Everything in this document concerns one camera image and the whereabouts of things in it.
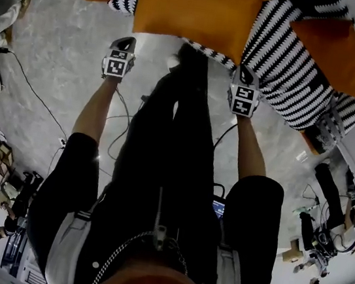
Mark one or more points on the person's left forearm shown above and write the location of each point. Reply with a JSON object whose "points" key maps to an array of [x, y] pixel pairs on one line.
{"points": [[92, 112]]}

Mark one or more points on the black device with blue screen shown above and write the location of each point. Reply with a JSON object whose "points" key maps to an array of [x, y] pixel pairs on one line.
{"points": [[218, 209]]}

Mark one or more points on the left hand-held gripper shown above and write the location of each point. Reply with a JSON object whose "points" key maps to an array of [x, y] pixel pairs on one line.
{"points": [[116, 66]]}

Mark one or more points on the cardboard box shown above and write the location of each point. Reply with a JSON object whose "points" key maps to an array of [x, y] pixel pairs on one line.
{"points": [[293, 254]]}

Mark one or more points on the person's right forearm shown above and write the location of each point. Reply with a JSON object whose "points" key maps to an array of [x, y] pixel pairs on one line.
{"points": [[249, 148]]}

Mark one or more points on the white power strip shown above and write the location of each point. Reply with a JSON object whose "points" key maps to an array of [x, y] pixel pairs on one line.
{"points": [[61, 142]]}

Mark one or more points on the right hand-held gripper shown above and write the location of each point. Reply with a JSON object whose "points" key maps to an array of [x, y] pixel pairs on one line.
{"points": [[241, 101]]}

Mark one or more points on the black power adapter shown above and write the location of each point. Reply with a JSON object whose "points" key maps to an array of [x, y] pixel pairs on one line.
{"points": [[3, 50]]}

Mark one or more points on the person's legs in black trousers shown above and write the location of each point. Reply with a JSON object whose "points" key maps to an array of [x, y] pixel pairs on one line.
{"points": [[167, 120]]}

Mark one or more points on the black white striped blanket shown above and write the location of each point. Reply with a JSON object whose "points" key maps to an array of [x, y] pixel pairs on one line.
{"points": [[284, 71]]}

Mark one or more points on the person's black white jacket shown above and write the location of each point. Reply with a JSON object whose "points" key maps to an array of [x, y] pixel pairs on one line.
{"points": [[253, 209]]}

